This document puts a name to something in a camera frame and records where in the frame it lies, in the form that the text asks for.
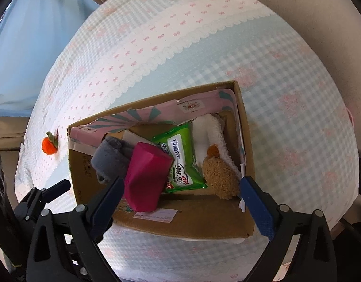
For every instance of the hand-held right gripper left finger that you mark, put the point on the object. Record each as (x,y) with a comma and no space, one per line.
(110,199)

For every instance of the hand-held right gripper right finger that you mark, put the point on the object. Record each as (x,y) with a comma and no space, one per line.
(256,208)

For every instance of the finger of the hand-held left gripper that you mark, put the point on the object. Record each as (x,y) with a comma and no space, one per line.
(55,188)

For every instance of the grey sock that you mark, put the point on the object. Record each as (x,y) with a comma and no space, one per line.
(110,158)

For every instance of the magenta fabric pouch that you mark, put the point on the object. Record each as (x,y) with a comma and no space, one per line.
(145,176)

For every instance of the orange plush fruit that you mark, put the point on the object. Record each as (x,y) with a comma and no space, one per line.
(49,146)

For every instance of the brown plush toy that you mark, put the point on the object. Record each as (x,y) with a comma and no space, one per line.
(221,179)

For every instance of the cardboard box with pink lining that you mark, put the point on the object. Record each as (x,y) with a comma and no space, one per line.
(198,211)

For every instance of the green wet wipes pack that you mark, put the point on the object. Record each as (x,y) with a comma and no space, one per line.
(180,158)

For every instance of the white towel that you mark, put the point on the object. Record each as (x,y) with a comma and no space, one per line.
(207,132)

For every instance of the black clothing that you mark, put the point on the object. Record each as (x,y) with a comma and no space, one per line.
(353,229)

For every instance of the light blue hanging cloth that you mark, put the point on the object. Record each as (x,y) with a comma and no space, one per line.
(31,50)

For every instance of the checkered bed sheet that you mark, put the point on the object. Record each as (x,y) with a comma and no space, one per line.
(198,35)

